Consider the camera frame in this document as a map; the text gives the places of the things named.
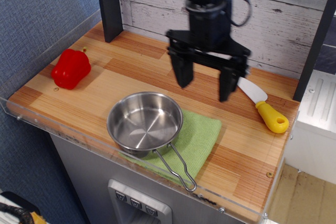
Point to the red toy bell pepper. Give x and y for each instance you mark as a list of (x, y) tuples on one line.
[(71, 68)]

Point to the stainless steel pan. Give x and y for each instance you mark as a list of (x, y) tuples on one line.
[(148, 122)]

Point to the yellow and black object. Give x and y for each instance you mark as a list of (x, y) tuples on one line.
[(15, 209)]

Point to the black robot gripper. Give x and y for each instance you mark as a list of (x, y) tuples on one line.
[(208, 42)]

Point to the white ridged side counter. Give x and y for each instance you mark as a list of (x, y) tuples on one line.
[(311, 146)]

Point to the clear acrylic guard panel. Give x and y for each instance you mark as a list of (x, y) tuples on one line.
[(31, 44)]

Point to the yellow handled toy knife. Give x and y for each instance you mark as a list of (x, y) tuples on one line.
[(273, 119)]

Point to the grey toy cabinet front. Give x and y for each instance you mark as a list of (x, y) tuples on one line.
[(90, 174)]

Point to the silver dispenser button panel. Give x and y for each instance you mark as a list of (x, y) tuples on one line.
[(133, 206)]

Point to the green microfiber cloth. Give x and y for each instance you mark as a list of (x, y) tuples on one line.
[(194, 143)]

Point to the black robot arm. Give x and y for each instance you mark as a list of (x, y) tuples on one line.
[(208, 42)]

